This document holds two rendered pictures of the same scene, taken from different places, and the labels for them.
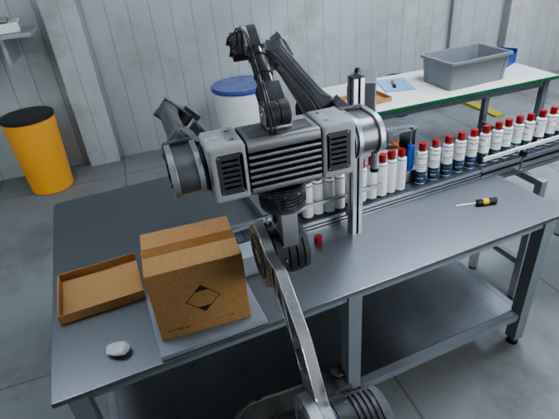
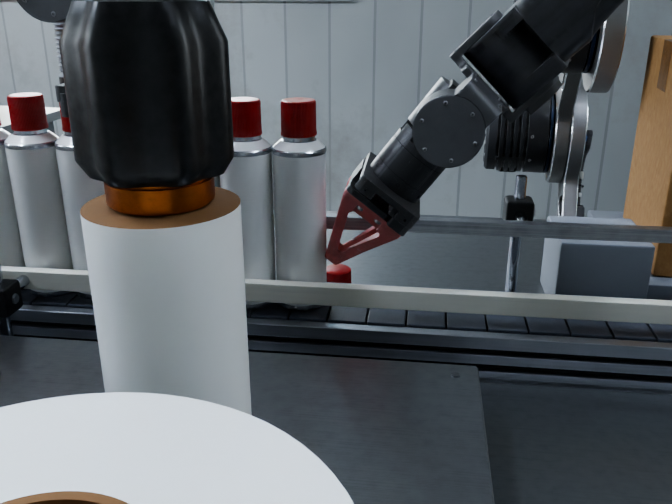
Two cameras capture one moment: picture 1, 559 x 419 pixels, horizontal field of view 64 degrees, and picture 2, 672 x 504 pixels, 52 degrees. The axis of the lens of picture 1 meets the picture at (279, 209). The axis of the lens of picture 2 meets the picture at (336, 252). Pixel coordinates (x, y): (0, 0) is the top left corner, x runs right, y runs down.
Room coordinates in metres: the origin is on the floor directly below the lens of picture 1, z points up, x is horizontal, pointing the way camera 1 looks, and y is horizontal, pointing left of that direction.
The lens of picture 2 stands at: (2.23, 0.21, 1.18)
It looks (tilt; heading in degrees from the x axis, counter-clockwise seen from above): 21 degrees down; 208
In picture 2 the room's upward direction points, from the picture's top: straight up
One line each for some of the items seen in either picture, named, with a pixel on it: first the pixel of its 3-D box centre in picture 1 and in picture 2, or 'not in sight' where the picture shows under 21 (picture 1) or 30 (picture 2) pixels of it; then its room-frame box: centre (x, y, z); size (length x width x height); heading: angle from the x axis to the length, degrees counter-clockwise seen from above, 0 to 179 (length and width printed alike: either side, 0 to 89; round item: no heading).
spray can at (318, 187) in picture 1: (317, 192); (247, 204); (1.69, -0.17, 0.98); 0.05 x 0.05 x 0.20
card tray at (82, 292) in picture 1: (100, 286); not in sight; (1.36, 0.71, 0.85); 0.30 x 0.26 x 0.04; 110
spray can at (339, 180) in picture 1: (338, 186); not in sight; (1.72, -0.27, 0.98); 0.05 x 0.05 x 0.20
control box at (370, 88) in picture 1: (362, 101); not in sight; (1.66, -0.35, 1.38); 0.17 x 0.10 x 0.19; 165
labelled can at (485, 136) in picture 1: (483, 145); not in sight; (2.01, -1.03, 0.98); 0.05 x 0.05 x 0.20
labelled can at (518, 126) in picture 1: (516, 135); not in sight; (2.08, -1.23, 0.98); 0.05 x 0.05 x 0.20
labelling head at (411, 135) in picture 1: (398, 153); not in sight; (1.94, -0.59, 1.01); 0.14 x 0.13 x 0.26; 110
